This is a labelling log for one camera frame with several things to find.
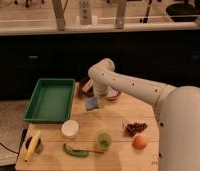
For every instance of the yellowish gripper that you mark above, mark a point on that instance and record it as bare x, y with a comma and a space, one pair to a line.
101, 101

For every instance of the blue sponge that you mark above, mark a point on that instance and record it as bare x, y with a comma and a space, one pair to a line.
91, 103

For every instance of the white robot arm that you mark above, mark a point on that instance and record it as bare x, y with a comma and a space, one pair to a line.
176, 109

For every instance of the green plastic tray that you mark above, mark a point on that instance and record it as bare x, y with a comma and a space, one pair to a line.
51, 101

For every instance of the terracotta bowl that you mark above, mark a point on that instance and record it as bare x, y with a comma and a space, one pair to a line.
113, 98

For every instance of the white cloth in bowl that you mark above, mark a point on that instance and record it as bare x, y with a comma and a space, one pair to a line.
112, 92

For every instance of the wooden block in bowl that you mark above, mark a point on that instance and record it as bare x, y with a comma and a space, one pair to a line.
87, 86

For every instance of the dark brown bowl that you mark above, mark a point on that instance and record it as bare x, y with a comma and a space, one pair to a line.
81, 83

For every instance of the green translucent cup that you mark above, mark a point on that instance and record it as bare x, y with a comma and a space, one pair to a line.
103, 141

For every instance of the dark red grapes bunch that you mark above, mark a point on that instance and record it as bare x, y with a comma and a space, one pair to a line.
131, 129

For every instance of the white cup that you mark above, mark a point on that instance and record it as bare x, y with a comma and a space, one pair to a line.
70, 129

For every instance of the orange peach fruit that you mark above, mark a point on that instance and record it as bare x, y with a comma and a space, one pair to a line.
139, 142

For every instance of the green pepper toy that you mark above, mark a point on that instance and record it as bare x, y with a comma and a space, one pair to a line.
73, 152

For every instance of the yellow banana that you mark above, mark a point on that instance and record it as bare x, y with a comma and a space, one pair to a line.
32, 146

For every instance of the black round holder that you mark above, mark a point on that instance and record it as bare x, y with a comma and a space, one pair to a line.
39, 147

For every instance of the black chair base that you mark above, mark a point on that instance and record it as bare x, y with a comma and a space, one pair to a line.
182, 12

